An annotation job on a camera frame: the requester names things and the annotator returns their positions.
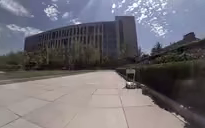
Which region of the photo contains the large curved multi-storey building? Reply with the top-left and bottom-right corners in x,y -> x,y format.
23,15 -> 139,64

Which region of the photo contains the small white wheeled robot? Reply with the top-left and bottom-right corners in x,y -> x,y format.
124,68 -> 138,90

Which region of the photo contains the row of trees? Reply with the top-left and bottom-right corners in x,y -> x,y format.
0,44 -> 138,71

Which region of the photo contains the pale concrete slab pavement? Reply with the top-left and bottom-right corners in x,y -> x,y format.
0,69 -> 187,128

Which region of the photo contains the dark green hedge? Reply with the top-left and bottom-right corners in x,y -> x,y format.
116,59 -> 205,118

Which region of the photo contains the grass strip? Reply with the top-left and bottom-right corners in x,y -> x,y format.
0,68 -> 98,83

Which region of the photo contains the dark kerb strip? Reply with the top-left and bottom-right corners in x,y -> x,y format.
116,70 -> 205,128

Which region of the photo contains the brick building with sloped roof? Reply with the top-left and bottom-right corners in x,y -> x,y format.
136,31 -> 205,65

